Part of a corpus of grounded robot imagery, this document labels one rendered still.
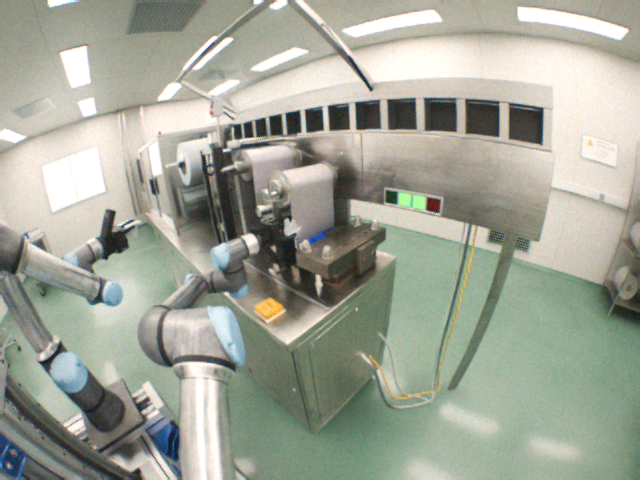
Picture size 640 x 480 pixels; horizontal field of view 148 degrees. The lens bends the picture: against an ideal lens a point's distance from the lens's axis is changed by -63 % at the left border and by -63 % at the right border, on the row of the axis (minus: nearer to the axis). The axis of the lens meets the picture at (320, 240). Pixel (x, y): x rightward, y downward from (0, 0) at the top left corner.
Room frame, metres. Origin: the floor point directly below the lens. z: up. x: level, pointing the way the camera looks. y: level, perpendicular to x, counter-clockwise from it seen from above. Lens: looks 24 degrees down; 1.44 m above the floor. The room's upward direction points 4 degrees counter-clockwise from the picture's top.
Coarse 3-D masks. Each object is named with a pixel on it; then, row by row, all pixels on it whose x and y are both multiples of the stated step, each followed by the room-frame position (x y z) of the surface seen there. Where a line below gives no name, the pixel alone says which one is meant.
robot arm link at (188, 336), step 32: (160, 320) 0.29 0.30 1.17; (192, 320) 0.29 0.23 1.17; (224, 320) 0.30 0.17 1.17; (160, 352) 0.24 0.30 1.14; (192, 352) 0.24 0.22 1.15; (224, 352) 0.26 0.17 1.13; (192, 384) 0.19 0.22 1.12; (224, 384) 0.22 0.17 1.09; (192, 416) 0.14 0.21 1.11; (224, 416) 0.16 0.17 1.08; (192, 448) 0.09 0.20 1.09; (224, 448) 0.11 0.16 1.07
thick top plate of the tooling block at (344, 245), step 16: (352, 224) 1.06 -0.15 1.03; (368, 224) 1.05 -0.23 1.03; (320, 240) 0.91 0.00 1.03; (336, 240) 0.90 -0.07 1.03; (352, 240) 0.90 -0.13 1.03; (368, 240) 0.89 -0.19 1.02; (384, 240) 0.99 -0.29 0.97; (304, 256) 0.79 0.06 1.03; (320, 256) 0.77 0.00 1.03; (336, 256) 0.76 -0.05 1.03; (352, 256) 0.81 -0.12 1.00; (320, 272) 0.74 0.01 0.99; (336, 272) 0.74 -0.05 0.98
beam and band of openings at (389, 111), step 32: (320, 96) 1.20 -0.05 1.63; (352, 96) 1.07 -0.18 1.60; (384, 96) 0.97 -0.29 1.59; (416, 96) 0.87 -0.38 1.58; (448, 96) 0.79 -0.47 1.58; (480, 96) 0.71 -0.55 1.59; (512, 96) 0.63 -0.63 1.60; (544, 96) 0.56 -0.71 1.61; (256, 128) 1.61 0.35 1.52; (288, 128) 1.40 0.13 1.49; (320, 128) 1.31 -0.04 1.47; (352, 128) 1.08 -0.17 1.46; (384, 128) 0.97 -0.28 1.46; (416, 128) 0.95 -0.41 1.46; (448, 128) 0.86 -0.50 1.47; (480, 128) 0.77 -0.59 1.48; (512, 128) 0.69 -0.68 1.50; (544, 128) 0.56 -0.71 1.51
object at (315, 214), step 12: (324, 192) 1.01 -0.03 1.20; (300, 204) 0.91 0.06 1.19; (312, 204) 0.95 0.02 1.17; (324, 204) 1.00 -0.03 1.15; (300, 216) 0.90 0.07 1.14; (312, 216) 0.95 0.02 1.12; (324, 216) 1.00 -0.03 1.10; (312, 228) 0.94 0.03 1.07; (324, 228) 1.00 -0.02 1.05; (300, 240) 0.89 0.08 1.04
